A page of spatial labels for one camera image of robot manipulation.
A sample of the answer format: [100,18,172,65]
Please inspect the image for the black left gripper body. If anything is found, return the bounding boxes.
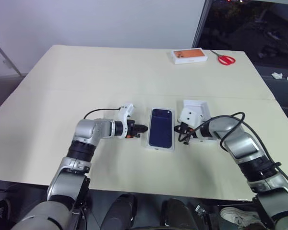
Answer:
[125,119,141,140]

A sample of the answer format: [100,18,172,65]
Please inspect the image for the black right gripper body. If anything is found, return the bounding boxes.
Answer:
[180,122,198,146]

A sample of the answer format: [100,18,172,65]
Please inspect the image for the dark blue smartphone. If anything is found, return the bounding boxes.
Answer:
[147,108,173,148]

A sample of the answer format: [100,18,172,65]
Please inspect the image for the white phone box base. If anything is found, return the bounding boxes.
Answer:
[144,107,177,153]

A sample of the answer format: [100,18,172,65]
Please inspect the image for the white phone box lid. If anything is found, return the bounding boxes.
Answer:
[183,99,219,143]

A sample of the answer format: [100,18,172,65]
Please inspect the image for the orange printed phone box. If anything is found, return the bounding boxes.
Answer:
[170,49,209,65]

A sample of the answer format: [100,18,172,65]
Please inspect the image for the beige paper table cover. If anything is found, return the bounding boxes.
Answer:
[0,90,288,202]
[21,45,277,101]

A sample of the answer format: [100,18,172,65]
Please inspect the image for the dark rounded shape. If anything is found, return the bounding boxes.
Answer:
[160,198,195,230]
[108,193,137,230]

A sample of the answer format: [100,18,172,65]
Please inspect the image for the white sneaker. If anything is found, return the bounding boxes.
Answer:
[220,207,263,228]

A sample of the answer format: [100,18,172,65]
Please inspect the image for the grey metal handrail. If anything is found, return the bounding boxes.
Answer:
[0,35,22,76]

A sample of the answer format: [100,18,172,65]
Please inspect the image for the black shoe with white stripes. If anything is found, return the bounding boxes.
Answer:
[0,191,15,218]

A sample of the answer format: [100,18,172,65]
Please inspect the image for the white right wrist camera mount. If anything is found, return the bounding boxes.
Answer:
[178,107,204,128]

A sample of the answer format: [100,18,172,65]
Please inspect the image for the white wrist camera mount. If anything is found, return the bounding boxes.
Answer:
[178,107,204,128]
[113,101,136,140]

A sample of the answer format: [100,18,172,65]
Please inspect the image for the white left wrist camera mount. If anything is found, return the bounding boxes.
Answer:
[113,101,136,140]

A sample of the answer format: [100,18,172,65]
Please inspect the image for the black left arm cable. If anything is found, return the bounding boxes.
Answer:
[83,108,122,119]

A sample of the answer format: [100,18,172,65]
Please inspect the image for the red handled scissors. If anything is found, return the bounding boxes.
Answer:
[210,49,236,66]

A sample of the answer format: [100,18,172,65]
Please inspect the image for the grey window frame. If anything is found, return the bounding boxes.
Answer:
[191,0,212,48]

